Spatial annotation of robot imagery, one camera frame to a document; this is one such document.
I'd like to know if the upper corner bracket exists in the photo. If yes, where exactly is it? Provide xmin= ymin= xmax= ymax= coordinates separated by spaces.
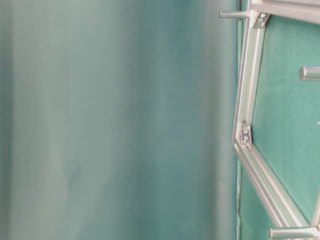
xmin=252 ymin=12 xmax=270 ymax=29

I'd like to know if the aluminium extrusion frame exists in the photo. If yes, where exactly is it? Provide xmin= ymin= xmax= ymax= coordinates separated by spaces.
xmin=232 ymin=0 xmax=320 ymax=230

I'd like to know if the middle corner bracket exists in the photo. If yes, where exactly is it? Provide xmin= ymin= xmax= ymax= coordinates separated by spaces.
xmin=240 ymin=123 xmax=252 ymax=145

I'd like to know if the corner steel shaft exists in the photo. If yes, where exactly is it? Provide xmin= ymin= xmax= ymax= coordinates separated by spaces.
xmin=267 ymin=226 xmax=320 ymax=240
xmin=219 ymin=11 xmax=249 ymax=19

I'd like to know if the bottom corner steel shaft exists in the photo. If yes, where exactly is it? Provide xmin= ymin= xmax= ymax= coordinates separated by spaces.
xmin=267 ymin=226 xmax=320 ymax=240

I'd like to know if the centre steel shaft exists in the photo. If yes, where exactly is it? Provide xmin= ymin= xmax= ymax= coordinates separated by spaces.
xmin=299 ymin=66 xmax=320 ymax=81

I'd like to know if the top corner steel shaft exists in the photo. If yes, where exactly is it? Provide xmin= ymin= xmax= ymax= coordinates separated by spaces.
xmin=219 ymin=11 xmax=249 ymax=19

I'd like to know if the corner bracket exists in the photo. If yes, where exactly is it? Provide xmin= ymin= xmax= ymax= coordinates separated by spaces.
xmin=240 ymin=123 xmax=252 ymax=145
xmin=252 ymin=12 xmax=270 ymax=29

